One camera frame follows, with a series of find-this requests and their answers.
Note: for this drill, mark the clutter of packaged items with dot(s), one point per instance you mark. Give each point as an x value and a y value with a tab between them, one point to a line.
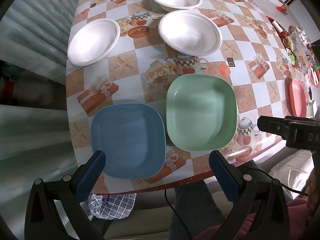
299	42

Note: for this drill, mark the green square plastic plate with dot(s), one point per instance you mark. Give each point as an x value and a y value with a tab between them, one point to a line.
201	112

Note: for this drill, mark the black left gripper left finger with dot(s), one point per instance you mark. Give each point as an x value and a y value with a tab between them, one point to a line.
42	220

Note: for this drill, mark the blue square plastic plate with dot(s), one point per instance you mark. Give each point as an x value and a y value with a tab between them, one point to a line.
132	137

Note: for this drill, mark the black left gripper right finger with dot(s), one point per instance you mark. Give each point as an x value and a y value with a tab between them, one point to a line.
271	221

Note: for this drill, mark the pink square plastic plate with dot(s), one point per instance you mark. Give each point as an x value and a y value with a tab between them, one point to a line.
297	98

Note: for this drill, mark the white fluffy cushion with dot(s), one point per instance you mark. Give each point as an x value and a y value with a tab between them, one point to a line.
294	170

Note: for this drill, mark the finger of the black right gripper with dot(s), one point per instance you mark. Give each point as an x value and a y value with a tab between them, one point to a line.
273	125

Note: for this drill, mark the patterned checkered tablecloth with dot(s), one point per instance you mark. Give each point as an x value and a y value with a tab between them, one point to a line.
141	67

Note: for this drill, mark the checked blue dish towel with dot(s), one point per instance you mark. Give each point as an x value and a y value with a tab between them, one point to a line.
110	207

